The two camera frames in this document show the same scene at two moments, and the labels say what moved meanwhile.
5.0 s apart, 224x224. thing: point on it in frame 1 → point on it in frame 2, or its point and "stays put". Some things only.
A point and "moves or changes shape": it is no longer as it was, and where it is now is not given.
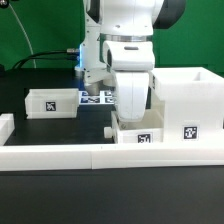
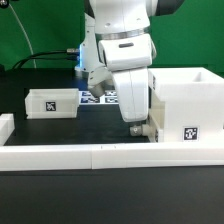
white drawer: x=52 y=103 stays put
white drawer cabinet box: x=193 y=103 stays put
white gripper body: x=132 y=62 stays put
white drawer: x=148 y=130 moves or changes shape
